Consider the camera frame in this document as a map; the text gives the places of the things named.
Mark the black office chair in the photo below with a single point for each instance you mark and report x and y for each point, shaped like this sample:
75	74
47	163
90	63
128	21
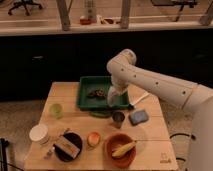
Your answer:
24	3

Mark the small metal cup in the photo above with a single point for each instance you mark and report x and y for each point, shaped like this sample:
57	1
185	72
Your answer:
118	118

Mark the grey-blue towel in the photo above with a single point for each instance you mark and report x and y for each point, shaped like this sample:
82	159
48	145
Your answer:
113	92

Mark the green translucent cup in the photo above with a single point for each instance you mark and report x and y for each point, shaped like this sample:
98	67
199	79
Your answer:
56	110

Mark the wooden block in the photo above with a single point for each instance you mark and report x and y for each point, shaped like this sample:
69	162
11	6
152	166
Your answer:
67	146

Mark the small orange-yellow cup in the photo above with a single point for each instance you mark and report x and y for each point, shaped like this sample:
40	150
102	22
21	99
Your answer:
93	139

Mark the yellow corn cob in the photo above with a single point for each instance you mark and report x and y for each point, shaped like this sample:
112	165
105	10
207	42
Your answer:
122	150

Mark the orange bowl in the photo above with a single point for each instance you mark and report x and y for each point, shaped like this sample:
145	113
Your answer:
115	141

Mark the dark brown crumpled object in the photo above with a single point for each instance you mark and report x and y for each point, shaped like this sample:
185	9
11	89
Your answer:
98	93

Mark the blue sponge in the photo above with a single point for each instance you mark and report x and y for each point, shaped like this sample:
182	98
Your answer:
138	117

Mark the red object on shelf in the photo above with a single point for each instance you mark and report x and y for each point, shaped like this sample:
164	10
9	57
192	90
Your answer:
84	21

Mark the wooden table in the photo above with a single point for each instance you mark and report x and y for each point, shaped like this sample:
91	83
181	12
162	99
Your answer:
154	150

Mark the green plastic tray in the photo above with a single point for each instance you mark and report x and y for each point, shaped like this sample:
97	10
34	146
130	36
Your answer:
91	83

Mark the black stand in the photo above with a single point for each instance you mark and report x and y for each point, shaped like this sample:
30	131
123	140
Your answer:
3	155

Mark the white cup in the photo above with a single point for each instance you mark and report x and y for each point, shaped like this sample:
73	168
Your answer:
39	134

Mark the green flat lid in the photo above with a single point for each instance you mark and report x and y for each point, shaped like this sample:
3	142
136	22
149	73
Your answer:
100	114

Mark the dark brown bowl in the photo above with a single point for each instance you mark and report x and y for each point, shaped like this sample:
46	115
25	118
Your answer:
76	140

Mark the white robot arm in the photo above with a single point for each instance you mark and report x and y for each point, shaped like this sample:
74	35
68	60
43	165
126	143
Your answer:
191	96

